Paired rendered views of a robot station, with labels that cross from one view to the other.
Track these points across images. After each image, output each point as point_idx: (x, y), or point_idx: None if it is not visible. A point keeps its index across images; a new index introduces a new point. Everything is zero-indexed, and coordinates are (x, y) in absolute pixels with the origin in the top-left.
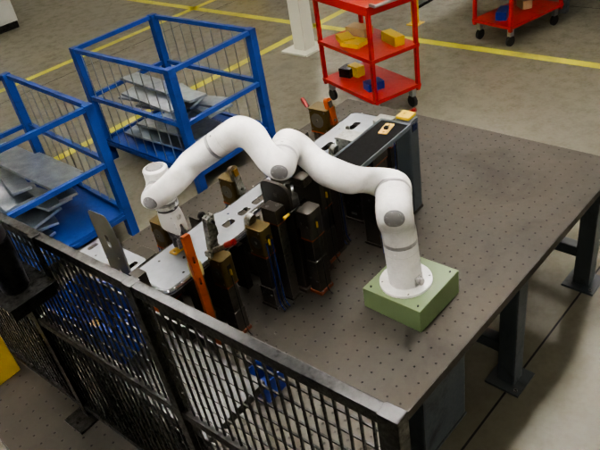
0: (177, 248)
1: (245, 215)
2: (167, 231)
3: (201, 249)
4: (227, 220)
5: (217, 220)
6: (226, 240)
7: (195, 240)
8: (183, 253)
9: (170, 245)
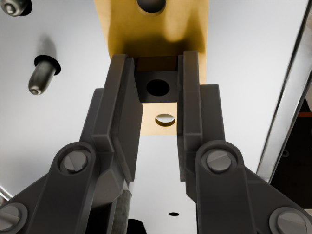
0: (167, 48)
1: None
2: (299, 222)
3: (30, 117)
4: (146, 231)
5: (179, 227)
6: (21, 187)
7: (144, 146)
8: (86, 38)
9: (289, 51)
